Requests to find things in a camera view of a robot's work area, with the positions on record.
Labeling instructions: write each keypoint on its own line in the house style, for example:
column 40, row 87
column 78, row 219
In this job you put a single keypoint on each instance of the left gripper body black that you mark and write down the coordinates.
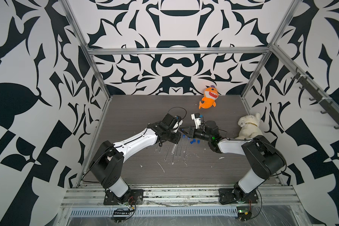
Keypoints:
column 173, row 137

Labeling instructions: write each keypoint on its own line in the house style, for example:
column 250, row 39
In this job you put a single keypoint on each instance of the orange shark plush toy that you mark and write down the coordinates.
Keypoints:
column 209, row 98

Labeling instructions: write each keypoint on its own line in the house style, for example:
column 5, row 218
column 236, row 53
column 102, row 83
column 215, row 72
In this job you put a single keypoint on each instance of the white dog plush toy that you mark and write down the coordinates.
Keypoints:
column 249, row 126

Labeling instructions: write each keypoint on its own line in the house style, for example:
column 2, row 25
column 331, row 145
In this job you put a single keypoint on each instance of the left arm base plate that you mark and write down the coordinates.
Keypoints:
column 131, row 197

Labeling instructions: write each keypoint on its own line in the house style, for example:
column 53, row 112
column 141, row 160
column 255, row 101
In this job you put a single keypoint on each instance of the black wall hook rail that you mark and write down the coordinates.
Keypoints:
column 318, row 95

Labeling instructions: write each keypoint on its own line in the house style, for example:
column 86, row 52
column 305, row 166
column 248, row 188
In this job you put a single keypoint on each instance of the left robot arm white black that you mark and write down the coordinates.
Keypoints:
column 107, row 163

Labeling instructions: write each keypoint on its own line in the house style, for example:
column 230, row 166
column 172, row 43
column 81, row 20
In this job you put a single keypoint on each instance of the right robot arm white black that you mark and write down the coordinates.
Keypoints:
column 264, row 159

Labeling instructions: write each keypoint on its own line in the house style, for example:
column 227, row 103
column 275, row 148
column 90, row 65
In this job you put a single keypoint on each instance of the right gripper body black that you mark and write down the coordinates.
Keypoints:
column 201, row 134

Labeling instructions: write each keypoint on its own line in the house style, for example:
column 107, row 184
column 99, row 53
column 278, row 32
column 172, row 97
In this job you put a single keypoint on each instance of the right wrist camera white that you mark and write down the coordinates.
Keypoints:
column 198, row 119

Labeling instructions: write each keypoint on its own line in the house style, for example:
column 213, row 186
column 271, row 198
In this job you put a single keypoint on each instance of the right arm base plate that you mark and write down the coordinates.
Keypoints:
column 236, row 196

